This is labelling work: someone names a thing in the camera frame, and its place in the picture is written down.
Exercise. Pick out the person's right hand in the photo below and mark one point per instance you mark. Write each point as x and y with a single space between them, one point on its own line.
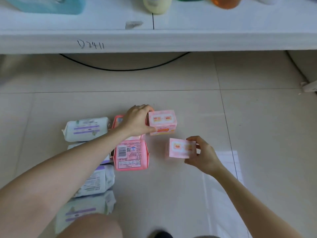
206 158

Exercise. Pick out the person's left hand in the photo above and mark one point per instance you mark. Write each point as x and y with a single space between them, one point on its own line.
133 121

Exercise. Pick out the person's right fingers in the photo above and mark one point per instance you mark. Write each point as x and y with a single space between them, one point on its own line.
195 140

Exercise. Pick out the person's left thumb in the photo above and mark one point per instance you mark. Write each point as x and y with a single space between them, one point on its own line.
149 130

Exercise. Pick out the pink pad packet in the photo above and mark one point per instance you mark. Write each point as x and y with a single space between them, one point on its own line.
163 122
182 148
116 121

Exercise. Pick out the person's right forearm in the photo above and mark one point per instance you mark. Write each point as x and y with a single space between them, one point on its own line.
247 203

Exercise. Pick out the person's left forearm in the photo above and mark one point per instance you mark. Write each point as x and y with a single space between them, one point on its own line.
62 175

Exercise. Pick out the pink packet with barcode label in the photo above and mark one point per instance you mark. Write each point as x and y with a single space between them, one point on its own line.
131 156

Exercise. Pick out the white purple wipes packet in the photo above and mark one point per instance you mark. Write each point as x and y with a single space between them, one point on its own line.
85 130
105 159
84 210
101 180

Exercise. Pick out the person's black shoe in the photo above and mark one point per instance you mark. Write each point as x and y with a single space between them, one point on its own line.
162 234

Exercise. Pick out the white shelf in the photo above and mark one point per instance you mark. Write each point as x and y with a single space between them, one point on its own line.
198 34

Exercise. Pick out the person's knee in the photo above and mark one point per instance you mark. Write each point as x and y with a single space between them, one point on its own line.
94 226

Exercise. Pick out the white shelf foot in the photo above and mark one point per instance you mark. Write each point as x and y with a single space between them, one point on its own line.
309 86

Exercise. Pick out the cream bottle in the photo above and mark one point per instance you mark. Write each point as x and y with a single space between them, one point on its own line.
157 4

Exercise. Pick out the orange bottle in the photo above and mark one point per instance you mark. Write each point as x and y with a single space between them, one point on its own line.
225 2

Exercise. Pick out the blue plastic container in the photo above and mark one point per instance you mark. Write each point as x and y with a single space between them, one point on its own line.
49 4

